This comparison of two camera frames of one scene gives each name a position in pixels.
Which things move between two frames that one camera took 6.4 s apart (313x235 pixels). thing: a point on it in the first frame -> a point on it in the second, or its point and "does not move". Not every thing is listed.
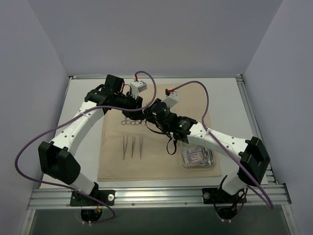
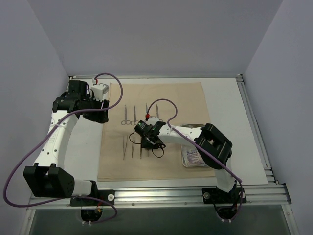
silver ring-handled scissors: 137,122 does not move
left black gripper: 133,110 -> 98,113
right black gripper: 149,112 -> 148,143
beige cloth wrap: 136,149 does not move
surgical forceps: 124,149 does not move
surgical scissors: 126,121 does not move
